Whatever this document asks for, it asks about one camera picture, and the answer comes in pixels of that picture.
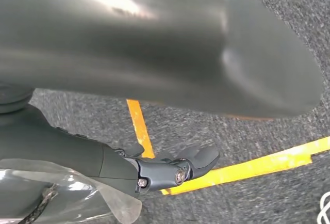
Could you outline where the ribbed grey right arm sleeve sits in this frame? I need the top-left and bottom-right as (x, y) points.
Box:
(0, 84), (35, 116)

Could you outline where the yellow floor tape outline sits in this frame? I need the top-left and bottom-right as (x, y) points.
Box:
(126, 99), (330, 196)

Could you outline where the clear plastic cover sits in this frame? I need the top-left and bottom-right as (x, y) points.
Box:
(0, 158), (143, 224)

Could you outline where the white cable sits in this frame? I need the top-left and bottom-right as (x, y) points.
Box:
(316, 191), (330, 224)

